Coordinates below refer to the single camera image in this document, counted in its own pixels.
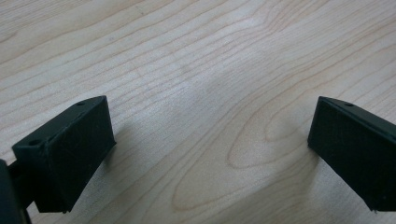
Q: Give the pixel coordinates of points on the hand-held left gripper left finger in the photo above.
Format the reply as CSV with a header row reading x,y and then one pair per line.
x,y
68,155

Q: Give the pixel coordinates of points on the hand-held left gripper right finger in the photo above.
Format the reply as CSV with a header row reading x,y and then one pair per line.
x,y
355,149

